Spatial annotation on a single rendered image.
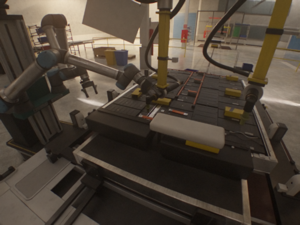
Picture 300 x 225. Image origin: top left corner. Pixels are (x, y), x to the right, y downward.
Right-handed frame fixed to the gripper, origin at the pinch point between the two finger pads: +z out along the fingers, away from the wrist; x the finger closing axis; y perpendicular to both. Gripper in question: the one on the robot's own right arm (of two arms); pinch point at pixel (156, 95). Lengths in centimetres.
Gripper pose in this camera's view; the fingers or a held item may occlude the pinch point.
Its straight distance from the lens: 104.1
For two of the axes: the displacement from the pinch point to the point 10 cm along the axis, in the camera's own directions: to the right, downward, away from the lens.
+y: -6.4, 4.1, -6.5
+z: 6.7, 7.2, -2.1
